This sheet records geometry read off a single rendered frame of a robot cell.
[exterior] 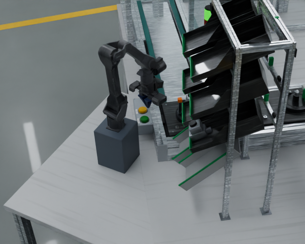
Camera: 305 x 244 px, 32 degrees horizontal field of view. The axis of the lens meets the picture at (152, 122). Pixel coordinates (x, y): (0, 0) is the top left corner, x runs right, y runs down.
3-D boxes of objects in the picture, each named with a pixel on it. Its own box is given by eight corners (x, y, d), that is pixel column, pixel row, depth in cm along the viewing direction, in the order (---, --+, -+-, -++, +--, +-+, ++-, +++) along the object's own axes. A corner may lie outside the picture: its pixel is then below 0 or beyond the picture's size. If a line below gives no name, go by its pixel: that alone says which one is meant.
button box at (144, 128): (138, 135, 248) (137, 125, 244) (133, 108, 264) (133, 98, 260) (153, 133, 249) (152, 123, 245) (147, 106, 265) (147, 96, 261)
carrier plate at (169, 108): (169, 138, 239) (169, 134, 237) (161, 105, 257) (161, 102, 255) (221, 132, 240) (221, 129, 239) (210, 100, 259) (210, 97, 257)
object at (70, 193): (4, 209, 225) (3, 205, 224) (114, 94, 285) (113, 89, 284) (150, 273, 199) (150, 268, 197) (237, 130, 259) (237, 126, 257)
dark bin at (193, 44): (184, 58, 187) (176, 42, 183) (184, 39, 197) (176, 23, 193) (261, 28, 178) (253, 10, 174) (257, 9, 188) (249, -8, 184)
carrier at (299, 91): (277, 126, 243) (280, 104, 235) (262, 94, 261) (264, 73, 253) (329, 120, 245) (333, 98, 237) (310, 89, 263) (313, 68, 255)
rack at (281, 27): (220, 221, 213) (233, 51, 162) (202, 158, 241) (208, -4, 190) (271, 214, 215) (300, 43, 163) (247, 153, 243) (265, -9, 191)
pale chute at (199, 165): (186, 191, 209) (178, 185, 207) (185, 167, 219) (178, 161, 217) (241, 154, 195) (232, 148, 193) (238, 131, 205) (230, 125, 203)
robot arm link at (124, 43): (112, 59, 202) (125, 35, 202) (97, 52, 207) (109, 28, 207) (148, 83, 227) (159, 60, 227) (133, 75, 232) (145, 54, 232)
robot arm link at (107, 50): (109, 53, 201) (121, 46, 204) (96, 47, 205) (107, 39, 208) (119, 116, 222) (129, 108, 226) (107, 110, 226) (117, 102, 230)
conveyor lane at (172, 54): (169, 153, 244) (169, 136, 238) (146, 54, 308) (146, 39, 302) (230, 145, 247) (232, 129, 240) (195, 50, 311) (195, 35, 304)
